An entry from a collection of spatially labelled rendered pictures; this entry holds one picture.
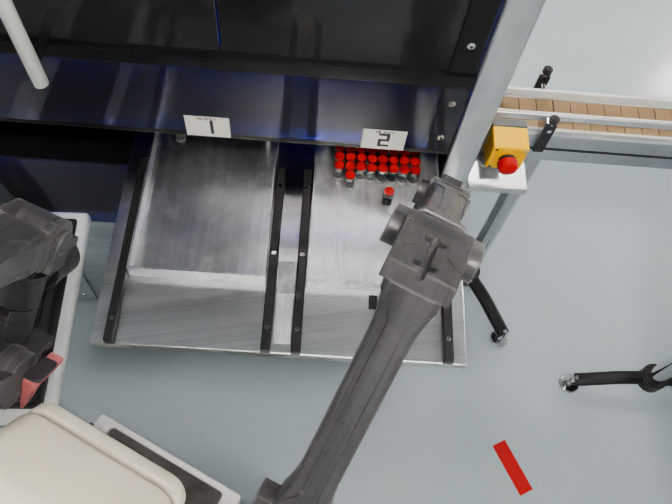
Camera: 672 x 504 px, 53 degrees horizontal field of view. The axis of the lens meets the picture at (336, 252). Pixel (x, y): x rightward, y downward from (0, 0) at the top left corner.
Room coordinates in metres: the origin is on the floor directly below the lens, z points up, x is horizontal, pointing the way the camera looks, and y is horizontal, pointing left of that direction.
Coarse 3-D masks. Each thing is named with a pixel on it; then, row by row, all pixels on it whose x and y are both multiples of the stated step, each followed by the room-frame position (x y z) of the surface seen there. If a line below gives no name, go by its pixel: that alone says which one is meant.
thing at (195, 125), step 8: (192, 120) 0.77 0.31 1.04; (200, 120) 0.77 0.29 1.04; (208, 120) 0.78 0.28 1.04; (216, 120) 0.78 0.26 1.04; (224, 120) 0.78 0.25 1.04; (192, 128) 0.77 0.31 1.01; (200, 128) 0.77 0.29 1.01; (208, 128) 0.78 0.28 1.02; (216, 128) 0.78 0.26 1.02; (224, 128) 0.78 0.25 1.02; (216, 136) 0.78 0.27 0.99; (224, 136) 0.78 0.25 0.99
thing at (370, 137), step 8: (368, 136) 0.80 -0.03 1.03; (376, 136) 0.80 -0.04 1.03; (384, 136) 0.81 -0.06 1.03; (392, 136) 0.81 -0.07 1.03; (400, 136) 0.81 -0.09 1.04; (368, 144) 0.80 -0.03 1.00; (376, 144) 0.80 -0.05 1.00; (384, 144) 0.81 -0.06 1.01; (392, 144) 0.81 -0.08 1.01; (400, 144) 0.81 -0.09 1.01
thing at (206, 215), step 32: (160, 160) 0.77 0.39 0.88; (192, 160) 0.78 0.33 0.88; (224, 160) 0.80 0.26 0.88; (256, 160) 0.81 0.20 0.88; (160, 192) 0.70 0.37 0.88; (192, 192) 0.71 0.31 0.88; (224, 192) 0.72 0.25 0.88; (256, 192) 0.73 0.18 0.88; (160, 224) 0.62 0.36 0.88; (192, 224) 0.63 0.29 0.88; (224, 224) 0.64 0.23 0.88; (256, 224) 0.65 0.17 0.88; (128, 256) 0.53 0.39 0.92; (160, 256) 0.55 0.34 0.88; (192, 256) 0.56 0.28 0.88; (224, 256) 0.57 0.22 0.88; (256, 256) 0.58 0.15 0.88
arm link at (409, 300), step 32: (416, 224) 0.36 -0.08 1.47; (416, 256) 0.31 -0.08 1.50; (448, 256) 0.32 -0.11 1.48; (384, 288) 0.28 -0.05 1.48; (416, 288) 0.28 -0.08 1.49; (448, 288) 0.28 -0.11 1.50; (384, 320) 0.25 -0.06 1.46; (416, 320) 0.26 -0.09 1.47; (384, 352) 0.23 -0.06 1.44; (352, 384) 0.20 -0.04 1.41; (384, 384) 0.20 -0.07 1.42; (352, 416) 0.17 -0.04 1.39; (320, 448) 0.14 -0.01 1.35; (352, 448) 0.15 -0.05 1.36; (288, 480) 0.12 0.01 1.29; (320, 480) 0.11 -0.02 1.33
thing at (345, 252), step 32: (320, 160) 0.83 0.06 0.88; (320, 192) 0.75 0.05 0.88; (352, 192) 0.76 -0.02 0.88; (320, 224) 0.68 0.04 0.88; (352, 224) 0.69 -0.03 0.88; (384, 224) 0.70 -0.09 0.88; (320, 256) 0.60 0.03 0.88; (352, 256) 0.62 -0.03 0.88; (384, 256) 0.63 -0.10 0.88; (352, 288) 0.54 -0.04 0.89
